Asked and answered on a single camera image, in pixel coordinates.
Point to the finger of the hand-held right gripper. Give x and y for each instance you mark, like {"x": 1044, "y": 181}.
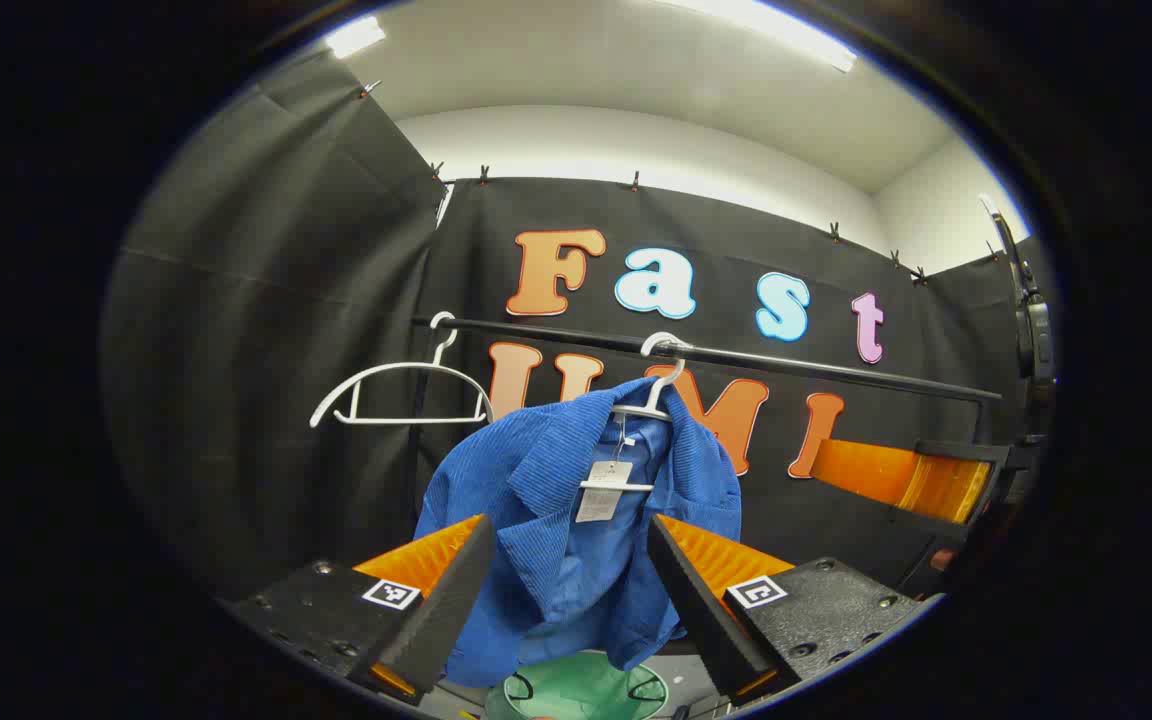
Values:
{"x": 886, "y": 475}

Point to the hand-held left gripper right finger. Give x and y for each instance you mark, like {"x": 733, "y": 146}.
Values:
{"x": 696, "y": 620}

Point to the green laundry hamper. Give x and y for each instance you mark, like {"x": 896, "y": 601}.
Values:
{"x": 576, "y": 690}

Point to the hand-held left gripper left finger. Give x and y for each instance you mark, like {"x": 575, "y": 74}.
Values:
{"x": 446, "y": 620}

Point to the empty white plastic hanger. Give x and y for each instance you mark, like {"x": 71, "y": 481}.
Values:
{"x": 416, "y": 421}

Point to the white paper garment tag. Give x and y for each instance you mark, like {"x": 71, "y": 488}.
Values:
{"x": 601, "y": 495}

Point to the dark metal clothes rack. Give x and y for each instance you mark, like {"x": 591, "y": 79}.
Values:
{"x": 836, "y": 370}

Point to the white hanger holding jacket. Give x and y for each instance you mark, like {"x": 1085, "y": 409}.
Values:
{"x": 652, "y": 410}

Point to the row of small black clips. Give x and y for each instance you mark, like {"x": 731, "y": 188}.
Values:
{"x": 635, "y": 181}

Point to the ceiling tube light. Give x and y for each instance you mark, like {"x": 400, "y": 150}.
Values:
{"x": 354, "y": 37}
{"x": 776, "y": 25}

